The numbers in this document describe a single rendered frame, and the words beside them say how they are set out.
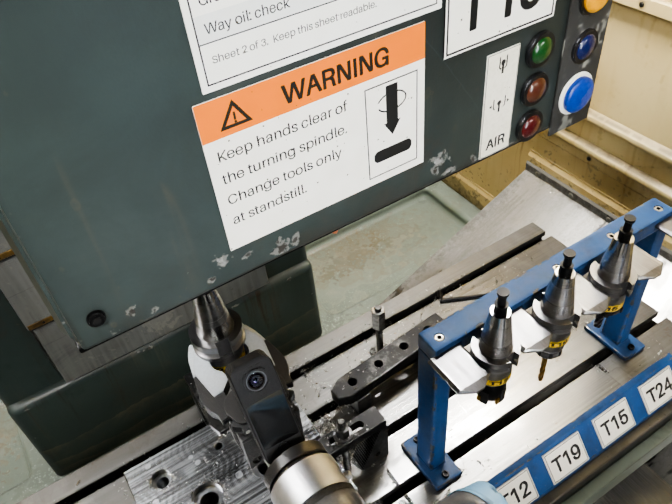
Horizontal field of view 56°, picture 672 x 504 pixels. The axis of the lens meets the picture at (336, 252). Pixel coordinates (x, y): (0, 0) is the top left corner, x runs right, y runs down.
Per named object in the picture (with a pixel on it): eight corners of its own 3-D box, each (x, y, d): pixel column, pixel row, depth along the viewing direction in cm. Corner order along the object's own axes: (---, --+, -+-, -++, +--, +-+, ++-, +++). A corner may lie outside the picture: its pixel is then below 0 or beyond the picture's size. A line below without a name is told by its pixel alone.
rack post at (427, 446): (462, 474, 104) (474, 366, 84) (436, 492, 102) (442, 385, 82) (425, 430, 111) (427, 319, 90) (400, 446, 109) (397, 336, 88)
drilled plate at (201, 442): (359, 502, 98) (357, 487, 95) (186, 617, 88) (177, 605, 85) (287, 398, 113) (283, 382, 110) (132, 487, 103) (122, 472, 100)
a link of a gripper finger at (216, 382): (181, 383, 79) (226, 427, 74) (168, 354, 75) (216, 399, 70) (201, 367, 81) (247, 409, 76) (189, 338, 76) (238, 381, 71)
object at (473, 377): (496, 381, 80) (497, 378, 80) (464, 402, 79) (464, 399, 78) (460, 346, 85) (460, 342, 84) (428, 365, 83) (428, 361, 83)
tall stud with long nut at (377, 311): (390, 352, 123) (388, 308, 114) (378, 359, 122) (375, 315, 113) (382, 343, 125) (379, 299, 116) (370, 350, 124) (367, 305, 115)
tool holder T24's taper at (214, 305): (226, 307, 76) (214, 268, 72) (239, 332, 73) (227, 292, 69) (191, 322, 75) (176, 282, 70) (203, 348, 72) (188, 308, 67)
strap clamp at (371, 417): (389, 454, 108) (386, 404, 98) (323, 496, 103) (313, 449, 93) (377, 439, 110) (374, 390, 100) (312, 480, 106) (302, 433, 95)
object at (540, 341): (559, 341, 84) (560, 337, 84) (529, 360, 82) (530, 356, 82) (521, 309, 89) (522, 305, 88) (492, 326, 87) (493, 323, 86)
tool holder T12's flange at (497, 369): (490, 331, 87) (491, 319, 86) (527, 356, 84) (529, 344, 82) (460, 358, 85) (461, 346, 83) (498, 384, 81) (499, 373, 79)
